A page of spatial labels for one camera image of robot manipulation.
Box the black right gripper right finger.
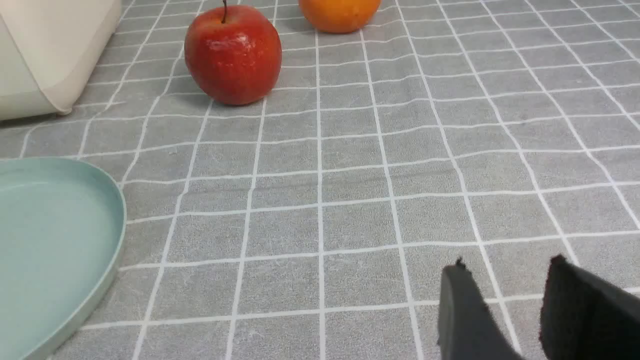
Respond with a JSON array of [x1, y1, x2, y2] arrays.
[[539, 255, 640, 360]]

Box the red apple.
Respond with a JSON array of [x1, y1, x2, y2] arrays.
[[183, 3, 282, 106]]

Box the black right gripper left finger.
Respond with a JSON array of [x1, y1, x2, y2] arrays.
[[438, 258, 522, 360]]

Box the orange persimmon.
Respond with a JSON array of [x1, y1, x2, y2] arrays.
[[298, 0, 381, 34]]

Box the light green plate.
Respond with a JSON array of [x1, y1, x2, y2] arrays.
[[0, 157, 127, 360]]

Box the grey checkered tablecloth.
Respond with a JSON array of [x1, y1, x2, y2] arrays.
[[1, 0, 640, 360]]

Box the white toaster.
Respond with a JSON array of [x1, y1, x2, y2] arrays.
[[0, 0, 122, 121]]

